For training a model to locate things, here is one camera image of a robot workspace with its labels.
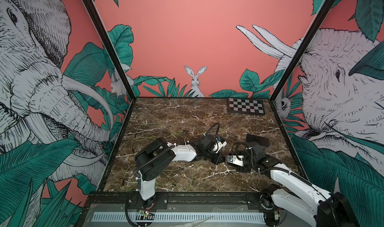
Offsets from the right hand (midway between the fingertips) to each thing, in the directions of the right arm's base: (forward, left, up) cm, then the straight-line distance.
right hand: (235, 155), depth 86 cm
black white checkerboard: (+42, -15, -2) cm, 44 cm away
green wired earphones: (-11, +40, -3) cm, 41 cm away
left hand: (-3, +6, +1) cm, 6 cm away
